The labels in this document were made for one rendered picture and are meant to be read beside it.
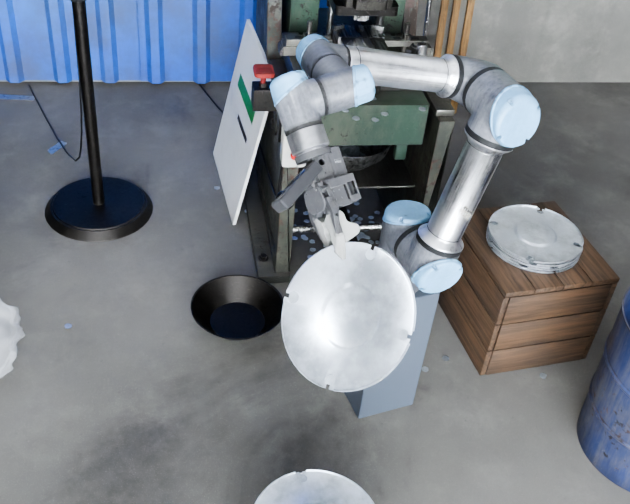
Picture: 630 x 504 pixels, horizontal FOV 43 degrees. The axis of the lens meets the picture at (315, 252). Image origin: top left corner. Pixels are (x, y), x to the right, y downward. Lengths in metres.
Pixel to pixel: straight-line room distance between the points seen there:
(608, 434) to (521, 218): 0.71
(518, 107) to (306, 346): 0.66
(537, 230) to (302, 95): 1.22
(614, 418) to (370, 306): 0.97
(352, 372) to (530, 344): 1.10
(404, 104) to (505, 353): 0.83
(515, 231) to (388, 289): 1.01
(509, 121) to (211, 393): 1.21
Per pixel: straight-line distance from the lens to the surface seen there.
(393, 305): 1.60
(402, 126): 2.60
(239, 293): 2.71
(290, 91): 1.53
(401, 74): 1.75
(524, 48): 4.29
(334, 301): 1.54
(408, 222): 1.99
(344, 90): 1.55
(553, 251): 2.52
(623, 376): 2.26
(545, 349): 2.64
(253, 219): 3.01
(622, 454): 2.39
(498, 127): 1.74
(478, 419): 2.48
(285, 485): 1.92
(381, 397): 2.37
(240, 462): 2.28
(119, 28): 3.84
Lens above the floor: 1.84
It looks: 39 degrees down
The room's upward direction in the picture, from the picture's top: 6 degrees clockwise
